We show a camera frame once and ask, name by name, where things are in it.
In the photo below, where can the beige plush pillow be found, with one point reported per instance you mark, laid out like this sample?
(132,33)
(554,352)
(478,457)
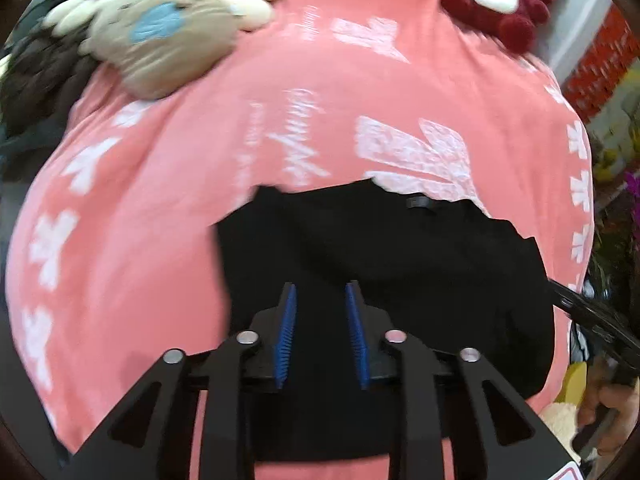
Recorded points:
(165,55)

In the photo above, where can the black long-sleeve sweater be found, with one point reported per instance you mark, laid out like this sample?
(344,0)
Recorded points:
(425,270)

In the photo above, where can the potted flowers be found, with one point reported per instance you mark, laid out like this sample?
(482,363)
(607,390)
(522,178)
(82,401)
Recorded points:
(620,200)

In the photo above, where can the cream fleece cloth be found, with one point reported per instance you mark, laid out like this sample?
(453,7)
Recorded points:
(560,425)

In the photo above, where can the red brick pattern board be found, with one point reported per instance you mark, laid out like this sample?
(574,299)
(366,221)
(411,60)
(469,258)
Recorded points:
(605,65)

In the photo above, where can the pink printed blanket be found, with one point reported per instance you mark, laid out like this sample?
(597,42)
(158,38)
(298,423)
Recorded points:
(150,210)

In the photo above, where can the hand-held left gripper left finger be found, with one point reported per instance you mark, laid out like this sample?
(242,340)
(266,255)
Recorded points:
(285,340)

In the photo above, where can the dark brown puffer jacket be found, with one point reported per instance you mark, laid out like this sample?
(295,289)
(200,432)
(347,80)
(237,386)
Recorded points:
(40,80)

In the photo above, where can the dark red plush bear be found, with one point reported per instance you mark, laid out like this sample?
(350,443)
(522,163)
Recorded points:
(515,25)

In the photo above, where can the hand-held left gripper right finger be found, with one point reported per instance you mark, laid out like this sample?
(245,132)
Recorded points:
(357,340)

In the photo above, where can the person's right hand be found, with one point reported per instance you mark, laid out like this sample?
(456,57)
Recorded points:
(625,425)

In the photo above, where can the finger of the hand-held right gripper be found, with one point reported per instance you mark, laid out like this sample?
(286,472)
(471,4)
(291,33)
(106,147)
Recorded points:
(595,317)

